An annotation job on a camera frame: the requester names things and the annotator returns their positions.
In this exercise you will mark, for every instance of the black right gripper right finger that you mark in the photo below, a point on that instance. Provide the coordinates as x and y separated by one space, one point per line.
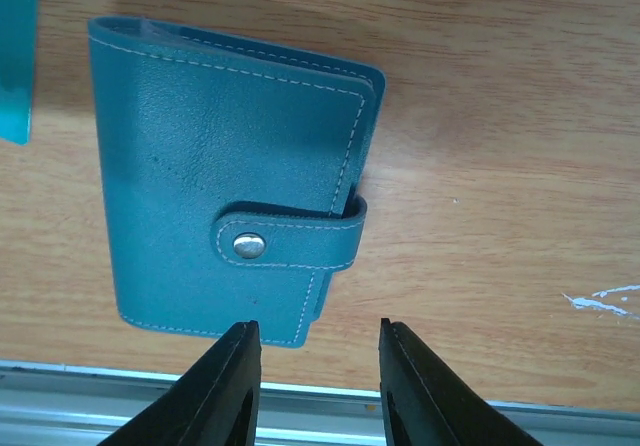
425 403

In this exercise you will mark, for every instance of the teal card with signature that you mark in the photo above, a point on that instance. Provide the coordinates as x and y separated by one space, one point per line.
18 48

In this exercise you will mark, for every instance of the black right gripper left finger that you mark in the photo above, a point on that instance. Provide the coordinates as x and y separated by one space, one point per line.
215 402

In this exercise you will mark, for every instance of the teal leather card holder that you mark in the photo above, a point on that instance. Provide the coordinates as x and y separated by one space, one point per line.
230 171

